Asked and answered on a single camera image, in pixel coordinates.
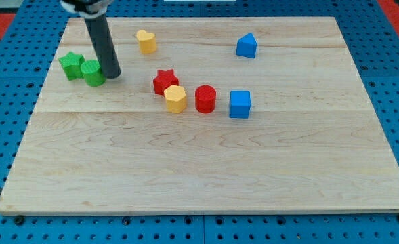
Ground green star block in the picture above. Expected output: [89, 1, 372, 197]
[58, 52, 85, 81]

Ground light wooden board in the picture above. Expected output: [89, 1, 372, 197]
[0, 17, 399, 216]

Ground yellow hexagon block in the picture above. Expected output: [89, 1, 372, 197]
[164, 85, 187, 113]

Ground blue cube block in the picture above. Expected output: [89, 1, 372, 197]
[229, 90, 251, 119]

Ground green cylinder block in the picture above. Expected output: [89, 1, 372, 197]
[80, 60, 106, 87]

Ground yellow heart block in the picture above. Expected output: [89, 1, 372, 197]
[136, 29, 157, 54]

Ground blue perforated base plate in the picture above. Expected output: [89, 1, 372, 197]
[0, 1, 399, 243]

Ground red star block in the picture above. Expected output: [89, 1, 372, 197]
[153, 69, 179, 96]

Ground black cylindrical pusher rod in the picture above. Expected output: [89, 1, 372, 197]
[85, 14, 121, 79]

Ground red cylinder block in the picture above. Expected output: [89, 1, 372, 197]
[195, 85, 217, 113]

